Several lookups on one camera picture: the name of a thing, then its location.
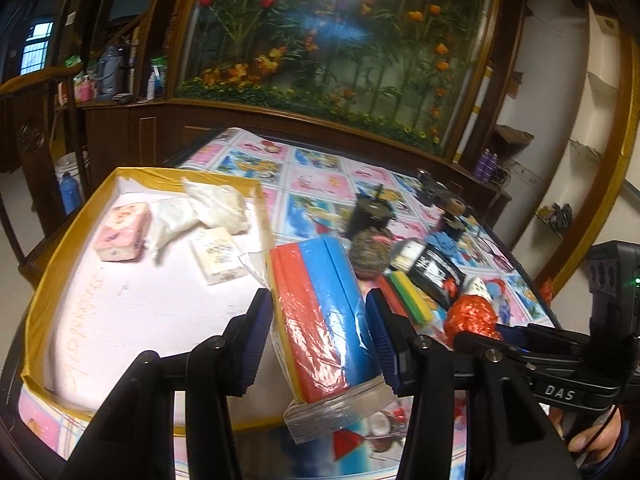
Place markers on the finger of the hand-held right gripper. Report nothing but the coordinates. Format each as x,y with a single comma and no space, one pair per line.
470,339
540,336

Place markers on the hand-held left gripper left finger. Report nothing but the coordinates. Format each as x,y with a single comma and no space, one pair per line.
255,340

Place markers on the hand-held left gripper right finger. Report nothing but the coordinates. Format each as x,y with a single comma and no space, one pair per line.
380,345

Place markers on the red foil ball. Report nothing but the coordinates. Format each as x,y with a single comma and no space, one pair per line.
470,317

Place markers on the green yellow red sponge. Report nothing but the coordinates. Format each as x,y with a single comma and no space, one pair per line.
412,297

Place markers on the red blue sponge cloth pack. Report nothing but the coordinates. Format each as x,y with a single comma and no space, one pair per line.
320,310

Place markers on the black white printed pack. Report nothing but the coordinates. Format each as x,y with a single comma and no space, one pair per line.
432,270

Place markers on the blue knitted cloth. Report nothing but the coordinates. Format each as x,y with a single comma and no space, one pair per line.
444,244

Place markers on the white tray with gold rim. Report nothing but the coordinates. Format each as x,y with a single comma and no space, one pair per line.
125,320

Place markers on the white plastic bag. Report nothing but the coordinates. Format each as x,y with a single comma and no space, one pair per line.
220,205
170,217

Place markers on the pink tissue pack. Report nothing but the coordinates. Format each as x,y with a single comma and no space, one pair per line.
122,232

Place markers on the person's right hand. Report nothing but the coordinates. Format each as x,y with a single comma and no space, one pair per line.
592,430

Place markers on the red plastic bag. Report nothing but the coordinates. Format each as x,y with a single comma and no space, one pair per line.
547,290

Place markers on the dark items on shelf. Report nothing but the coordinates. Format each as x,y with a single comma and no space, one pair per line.
557,216

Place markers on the dark cylindrical weight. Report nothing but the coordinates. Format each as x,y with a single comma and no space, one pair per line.
454,230

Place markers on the black cup with straw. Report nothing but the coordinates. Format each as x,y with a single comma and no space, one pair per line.
367,217

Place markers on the wooden spool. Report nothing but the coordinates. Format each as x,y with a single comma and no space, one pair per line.
455,207

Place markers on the black device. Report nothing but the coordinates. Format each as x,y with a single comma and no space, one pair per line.
430,187

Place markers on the purple bottle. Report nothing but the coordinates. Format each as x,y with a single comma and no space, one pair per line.
481,166
492,168

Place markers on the printed plastic tablecloth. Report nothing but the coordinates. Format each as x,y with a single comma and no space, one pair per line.
320,180

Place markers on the brown cardboard piece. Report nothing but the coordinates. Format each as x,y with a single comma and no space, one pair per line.
515,133

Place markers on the white rolled poster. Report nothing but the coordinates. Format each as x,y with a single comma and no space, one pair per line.
480,110

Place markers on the wooden cabinet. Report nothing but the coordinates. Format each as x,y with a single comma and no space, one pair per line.
165,125

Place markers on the blue water bottle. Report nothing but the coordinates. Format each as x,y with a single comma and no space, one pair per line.
68,194

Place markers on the white bucket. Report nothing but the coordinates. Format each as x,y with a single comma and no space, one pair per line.
75,162

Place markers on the white spray bottle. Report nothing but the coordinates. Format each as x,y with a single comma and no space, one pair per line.
151,86

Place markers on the green white packet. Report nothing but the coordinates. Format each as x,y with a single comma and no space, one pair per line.
160,67

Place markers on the aquarium with artificial plants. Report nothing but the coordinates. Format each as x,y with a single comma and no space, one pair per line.
325,60

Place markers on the pink bottle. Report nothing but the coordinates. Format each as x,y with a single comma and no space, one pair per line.
83,92

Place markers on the grey thermos jug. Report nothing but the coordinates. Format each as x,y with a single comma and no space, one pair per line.
109,75

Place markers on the wooden chair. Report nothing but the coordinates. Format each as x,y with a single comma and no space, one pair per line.
30,130

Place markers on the barred window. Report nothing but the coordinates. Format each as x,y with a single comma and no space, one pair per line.
37,45

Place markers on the white arched wall shelf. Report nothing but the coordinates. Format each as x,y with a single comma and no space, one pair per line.
595,110

